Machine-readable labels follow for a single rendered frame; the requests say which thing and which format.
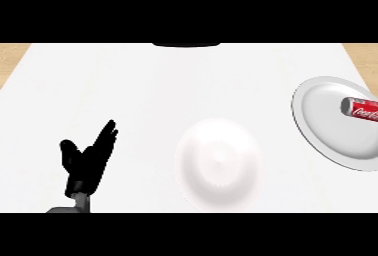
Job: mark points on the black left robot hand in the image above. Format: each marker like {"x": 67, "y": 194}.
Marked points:
{"x": 87, "y": 160}

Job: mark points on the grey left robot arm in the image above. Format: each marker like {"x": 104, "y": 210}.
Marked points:
{"x": 82, "y": 202}

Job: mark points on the grey plate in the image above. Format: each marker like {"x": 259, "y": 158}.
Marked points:
{"x": 331, "y": 123}

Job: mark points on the red soda can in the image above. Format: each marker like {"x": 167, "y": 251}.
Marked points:
{"x": 362, "y": 110}

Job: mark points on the black rounded object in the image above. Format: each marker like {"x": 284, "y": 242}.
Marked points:
{"x": 186, "y": 44}

